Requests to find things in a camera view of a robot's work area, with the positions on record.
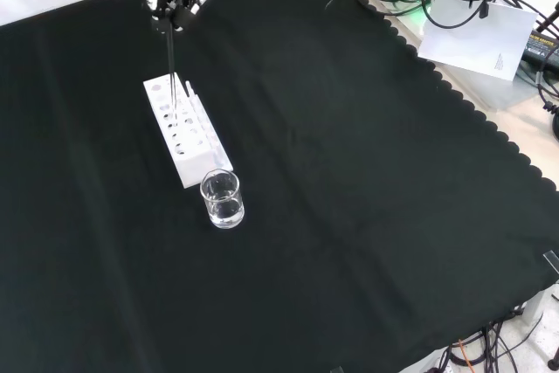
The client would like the black power adapter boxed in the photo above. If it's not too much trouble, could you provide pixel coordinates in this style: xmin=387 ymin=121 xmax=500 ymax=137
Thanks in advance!
xmin=521 ymin=28 xmax=559 ymax=71

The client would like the clear glass rod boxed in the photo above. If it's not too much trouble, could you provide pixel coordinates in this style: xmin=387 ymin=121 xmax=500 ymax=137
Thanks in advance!
xmin=164 ymin=18 xmax=178 ymax=128

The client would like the black bench cloth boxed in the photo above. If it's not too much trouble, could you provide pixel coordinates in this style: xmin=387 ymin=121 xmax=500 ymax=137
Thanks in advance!
xmin=0 ymin=0 xmax=559 ymax=373

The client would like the white paper sheet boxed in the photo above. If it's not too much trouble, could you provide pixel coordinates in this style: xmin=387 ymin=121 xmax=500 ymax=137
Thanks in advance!
xmin=417 ymin=0 xmax=539 ymax=82

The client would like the black cable bundle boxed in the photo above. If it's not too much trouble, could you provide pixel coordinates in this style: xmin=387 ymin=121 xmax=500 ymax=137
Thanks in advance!
xmin=436 ymin=315 xmax=549 ymax=373

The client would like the white test tube rack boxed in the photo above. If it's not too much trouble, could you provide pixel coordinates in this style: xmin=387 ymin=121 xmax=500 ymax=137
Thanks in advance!
xmin=142 ymin=71 xmax=235 ymax=190

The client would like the orange cable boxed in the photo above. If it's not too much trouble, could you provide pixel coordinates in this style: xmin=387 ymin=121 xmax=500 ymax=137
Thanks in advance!
xmin=457 ymin=338 xmax=476 ymax=373

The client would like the clear tape piece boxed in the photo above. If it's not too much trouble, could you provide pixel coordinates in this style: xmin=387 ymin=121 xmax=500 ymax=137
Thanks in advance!
xmin=542 ymin=250 xmax=559 ymax=279

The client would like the small clear glass beaker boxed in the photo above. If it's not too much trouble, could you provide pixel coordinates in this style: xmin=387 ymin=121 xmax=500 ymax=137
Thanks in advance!
xmin=199 ymin=170 xmax=245 ymax=230

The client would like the pale base board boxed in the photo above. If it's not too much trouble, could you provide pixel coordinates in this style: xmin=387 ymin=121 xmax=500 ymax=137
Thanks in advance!
xmin=383 ymin=0 xmax=545 ymax=113

